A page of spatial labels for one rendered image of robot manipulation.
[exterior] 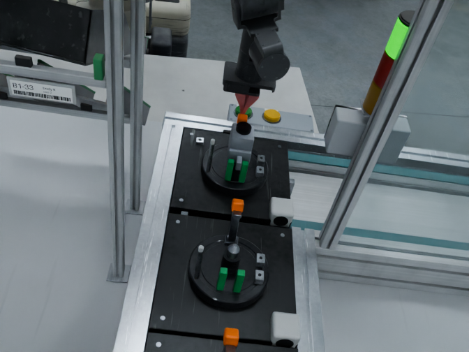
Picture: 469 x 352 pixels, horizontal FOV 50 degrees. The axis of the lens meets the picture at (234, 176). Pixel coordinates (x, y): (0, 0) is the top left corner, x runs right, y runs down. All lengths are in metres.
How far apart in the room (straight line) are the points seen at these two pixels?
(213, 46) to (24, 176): 2.31
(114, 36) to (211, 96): 0.82
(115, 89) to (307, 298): 0.49
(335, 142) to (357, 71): 2.62
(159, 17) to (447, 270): 1.36
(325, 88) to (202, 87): 1.79
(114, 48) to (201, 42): 2.72
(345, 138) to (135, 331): 0.45
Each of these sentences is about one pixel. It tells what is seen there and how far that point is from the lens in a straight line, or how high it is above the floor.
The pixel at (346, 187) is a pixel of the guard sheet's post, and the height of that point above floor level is 1.13.
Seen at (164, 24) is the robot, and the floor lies 0.74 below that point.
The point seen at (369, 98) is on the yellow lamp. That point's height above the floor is 1.28.
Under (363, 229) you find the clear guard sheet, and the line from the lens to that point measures 0.98.
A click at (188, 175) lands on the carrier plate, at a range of 1.04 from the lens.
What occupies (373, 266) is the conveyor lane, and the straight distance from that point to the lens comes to 1.06.
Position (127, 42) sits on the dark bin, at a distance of 0.87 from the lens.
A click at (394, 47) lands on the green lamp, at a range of 0.76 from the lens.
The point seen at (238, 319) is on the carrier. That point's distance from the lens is 0.86.
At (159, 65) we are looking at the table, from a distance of 1.55.
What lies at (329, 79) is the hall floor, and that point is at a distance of 3.28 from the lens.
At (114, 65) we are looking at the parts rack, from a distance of 0.68.
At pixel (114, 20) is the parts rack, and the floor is 1.40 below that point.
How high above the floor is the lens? 1.71
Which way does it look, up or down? 44 degrees down
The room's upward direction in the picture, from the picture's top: 12 degrees clockwise
